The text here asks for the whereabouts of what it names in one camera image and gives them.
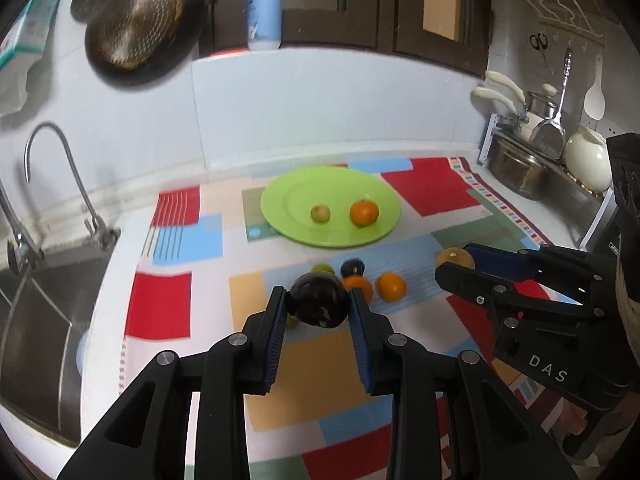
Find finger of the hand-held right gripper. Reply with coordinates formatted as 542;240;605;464
464;242;586;307
434;262;532;361

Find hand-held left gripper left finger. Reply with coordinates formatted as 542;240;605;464
56;286;289;480

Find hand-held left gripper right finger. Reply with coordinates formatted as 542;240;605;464
348;289;576;480

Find yellow-orange fruit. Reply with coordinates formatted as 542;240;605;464
435;246;476;271

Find large dark plum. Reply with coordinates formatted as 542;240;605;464
290;272;351;329

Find green plate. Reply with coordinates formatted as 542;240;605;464
260;166;402;249

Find person's right hand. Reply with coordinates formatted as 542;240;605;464
561;400;590;437

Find large steel pot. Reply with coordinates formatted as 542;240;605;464
487;132;552;200

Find colourful patchwork mat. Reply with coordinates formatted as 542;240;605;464
120;156;593;480

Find large orange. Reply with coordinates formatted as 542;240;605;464
349;199;379;227

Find white dish rack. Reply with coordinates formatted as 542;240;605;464
477;113;617;252

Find white ceramic pot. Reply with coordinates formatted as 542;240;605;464
564;127;612;191

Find steel spatula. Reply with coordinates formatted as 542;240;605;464
530;48;574;159

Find steel pot with lid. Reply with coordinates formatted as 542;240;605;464
522;83;562;119

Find white rice spoon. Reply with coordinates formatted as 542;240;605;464
583;54;606;121

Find black scissors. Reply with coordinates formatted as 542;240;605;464
529;32;550;66

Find steel sink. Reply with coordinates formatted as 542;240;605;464
0;246;119;449

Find curved steel faucet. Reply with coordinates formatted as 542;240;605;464
25;122;122;251

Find pull-down steel faucet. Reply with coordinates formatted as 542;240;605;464
0;175;45;275

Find blue soap pump bottle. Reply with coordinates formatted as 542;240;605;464
246;0;284;51

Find black frying pan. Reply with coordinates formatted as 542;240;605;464
84;0;209;87

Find white paper towel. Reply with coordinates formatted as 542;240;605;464
0;66;32;117

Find teal and white box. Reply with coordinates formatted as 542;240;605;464
0;0;64;72

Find white-handled saucepan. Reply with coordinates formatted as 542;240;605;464
472;86;532;137

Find white wire hook rack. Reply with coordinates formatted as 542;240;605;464
510;0;607;42

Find dark brown window frame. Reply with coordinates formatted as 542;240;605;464
197;0;494;67

